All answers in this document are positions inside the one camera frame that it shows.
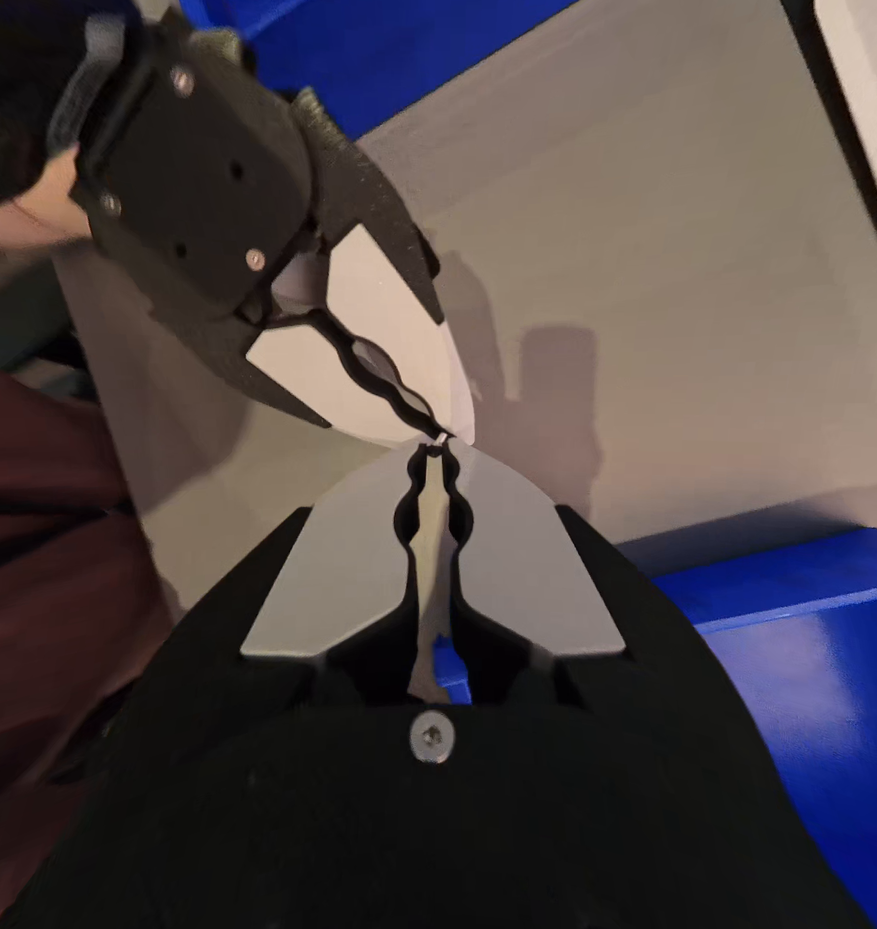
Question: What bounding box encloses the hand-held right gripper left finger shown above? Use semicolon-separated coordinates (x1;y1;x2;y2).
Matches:
240;443;428;663

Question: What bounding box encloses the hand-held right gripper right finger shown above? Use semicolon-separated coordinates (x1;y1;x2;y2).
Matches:
438;439;626;661

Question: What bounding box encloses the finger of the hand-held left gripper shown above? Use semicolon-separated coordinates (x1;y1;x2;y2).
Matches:
326;221;477;444
246;319;439;445

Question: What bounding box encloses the blue divided plastic bin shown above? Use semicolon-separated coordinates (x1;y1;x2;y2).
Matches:
180;0;580;140

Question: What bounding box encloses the person's left forearm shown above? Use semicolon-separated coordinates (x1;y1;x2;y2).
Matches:
0;149;94;251

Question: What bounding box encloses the black armrest desk chair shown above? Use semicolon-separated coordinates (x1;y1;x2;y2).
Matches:
0;250;94;386

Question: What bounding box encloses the person in maroon shirt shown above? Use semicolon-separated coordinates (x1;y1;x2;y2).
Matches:
0;359;174;929

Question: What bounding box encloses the white document stand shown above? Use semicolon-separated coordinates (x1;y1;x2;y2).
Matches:
814;0;877;251

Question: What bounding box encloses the black body strap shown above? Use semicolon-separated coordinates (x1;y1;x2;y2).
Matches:
0;497;138;574

